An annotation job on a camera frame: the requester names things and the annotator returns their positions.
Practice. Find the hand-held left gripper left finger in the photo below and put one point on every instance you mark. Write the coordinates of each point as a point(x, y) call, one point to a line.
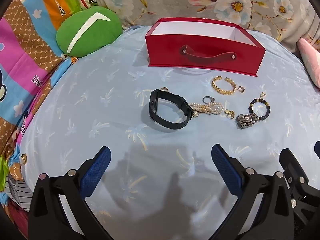
point(96, 170)

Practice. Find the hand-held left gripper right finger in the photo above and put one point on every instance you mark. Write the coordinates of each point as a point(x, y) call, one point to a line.
point(226, 167)

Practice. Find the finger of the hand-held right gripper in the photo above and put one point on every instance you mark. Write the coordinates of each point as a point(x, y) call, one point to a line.
point(297, 175)
point(317, 148)

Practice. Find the silver heart pendant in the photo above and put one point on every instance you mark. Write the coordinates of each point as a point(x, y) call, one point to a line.
point(246, 121)

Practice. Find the black wristwatch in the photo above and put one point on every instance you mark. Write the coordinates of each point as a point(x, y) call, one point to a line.
point(152, 105)

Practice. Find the light blue palm-print sheet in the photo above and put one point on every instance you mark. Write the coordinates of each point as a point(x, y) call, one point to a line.
point(100, 120)

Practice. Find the gold earring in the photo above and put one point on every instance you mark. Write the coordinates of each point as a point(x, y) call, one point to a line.
point(228, 112)

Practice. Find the small gold charm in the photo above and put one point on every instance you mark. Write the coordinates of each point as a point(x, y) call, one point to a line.
point(23, 158)

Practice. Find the pink pillow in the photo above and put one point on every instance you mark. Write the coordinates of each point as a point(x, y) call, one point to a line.
point(310, 60)

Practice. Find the green round cushion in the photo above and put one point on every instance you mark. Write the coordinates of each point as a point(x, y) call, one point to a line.
point(100, 35)

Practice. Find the colourful cartoon printed sheet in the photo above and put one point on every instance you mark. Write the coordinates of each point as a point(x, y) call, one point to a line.
point(15, 55)

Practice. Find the grey floral blanket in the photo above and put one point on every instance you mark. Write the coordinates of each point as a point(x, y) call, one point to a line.
point(175, 0)

